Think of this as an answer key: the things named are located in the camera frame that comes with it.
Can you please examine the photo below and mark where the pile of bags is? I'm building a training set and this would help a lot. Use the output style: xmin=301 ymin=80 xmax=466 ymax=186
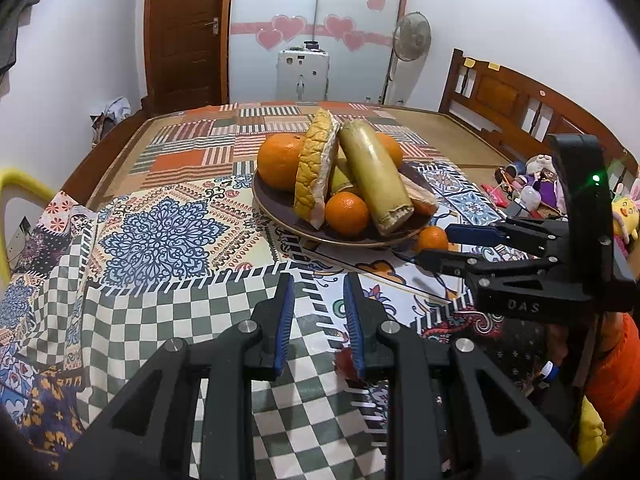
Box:
xmin=90 ymin=96 xmax=132 ymax=141

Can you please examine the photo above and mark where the white box appliance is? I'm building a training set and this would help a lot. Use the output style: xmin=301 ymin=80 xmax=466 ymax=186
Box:
xmin=275 ymin=40 xmax=332 ymax=103

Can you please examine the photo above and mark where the medium orange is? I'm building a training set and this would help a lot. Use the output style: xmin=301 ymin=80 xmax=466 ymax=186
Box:
xmin=375 ymin=132 xmax=404 ymax=167

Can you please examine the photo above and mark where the brown wooden door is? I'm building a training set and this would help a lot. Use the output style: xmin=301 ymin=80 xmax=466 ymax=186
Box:
xmin=143 ymin=0 xmax=235 ymax=111

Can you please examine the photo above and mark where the woven bed mat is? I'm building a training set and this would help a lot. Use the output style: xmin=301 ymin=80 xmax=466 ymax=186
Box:
xmin=87 ymin=102 xmax=511 ymax=201

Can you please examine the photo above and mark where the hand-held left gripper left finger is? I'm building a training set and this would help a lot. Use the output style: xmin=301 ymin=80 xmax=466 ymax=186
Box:
xmin=65 ymin=272 xmax=296 ymax=480

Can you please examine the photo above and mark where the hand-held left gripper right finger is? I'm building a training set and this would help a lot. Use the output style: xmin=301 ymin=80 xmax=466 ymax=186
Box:
xmin=342 ymin=271 xmax=583 ymax=480

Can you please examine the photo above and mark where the small pomelo piece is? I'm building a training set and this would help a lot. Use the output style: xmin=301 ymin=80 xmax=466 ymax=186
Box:
xmin=400 ymin=177 xmax=440 ymax=217

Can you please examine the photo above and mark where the green sugarcane piece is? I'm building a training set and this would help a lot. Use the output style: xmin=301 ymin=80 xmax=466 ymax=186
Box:
xmin=330 ymin=157 xmax=359 ymax=202

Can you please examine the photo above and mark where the sliding wardrobe with heart stickers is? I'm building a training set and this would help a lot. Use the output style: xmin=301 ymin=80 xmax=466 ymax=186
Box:
xmin=227 ymin=0 xmax=413 ymax=106

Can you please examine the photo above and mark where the tiny orange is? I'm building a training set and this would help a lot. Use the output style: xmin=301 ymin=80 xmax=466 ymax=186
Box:
xmin=417 ymin=226 xmax=450 ymax=253

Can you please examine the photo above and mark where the yellow sugarcane piece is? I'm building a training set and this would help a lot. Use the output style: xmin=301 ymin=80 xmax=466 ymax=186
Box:
xmin=338 ymin=120 xmax=415 ymax=236

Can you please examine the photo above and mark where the dark purple plate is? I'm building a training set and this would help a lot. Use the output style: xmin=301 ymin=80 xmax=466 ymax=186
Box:
xmin=251 ymin=160 xmax=442 ymax=249

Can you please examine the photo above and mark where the yellow plush toy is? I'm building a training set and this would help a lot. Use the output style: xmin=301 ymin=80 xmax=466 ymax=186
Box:
xmin=611 ymin=180 xmax=640 ymax=242

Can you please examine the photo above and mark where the large orange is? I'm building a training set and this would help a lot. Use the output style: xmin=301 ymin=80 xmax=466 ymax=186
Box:
xmin=256 ymin=133 xmax=307 ymax=192

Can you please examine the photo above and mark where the standing fan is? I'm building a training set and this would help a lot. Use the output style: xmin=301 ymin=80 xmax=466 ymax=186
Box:
xmin=380 ymin=11 xmax=432 ymax=106

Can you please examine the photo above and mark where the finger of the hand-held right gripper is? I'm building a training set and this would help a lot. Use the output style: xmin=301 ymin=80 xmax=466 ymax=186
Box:
xmin=444 ymin=217 xmax=571 ymax=261
xmin=416 ymin=249 xmax=546 ymax=291

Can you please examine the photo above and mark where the small orange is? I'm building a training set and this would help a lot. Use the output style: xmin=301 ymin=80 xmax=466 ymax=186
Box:
xmin=324 ymin=192 xmax=371 ymax=237

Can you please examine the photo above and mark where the large pomelo segment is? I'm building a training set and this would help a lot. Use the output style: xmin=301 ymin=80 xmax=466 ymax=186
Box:
xmin=293 ymin=108 xmax=341 ymax=229

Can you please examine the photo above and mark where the pile of small toys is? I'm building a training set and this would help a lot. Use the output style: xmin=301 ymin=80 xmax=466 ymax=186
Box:
xmin=492 ymin=152 xmax=568 ymax=218

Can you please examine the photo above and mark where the wooden bed headboard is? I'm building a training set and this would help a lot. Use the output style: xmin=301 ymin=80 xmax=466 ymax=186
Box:
xmin=438 ymin=48 xmax=640 ymax=181

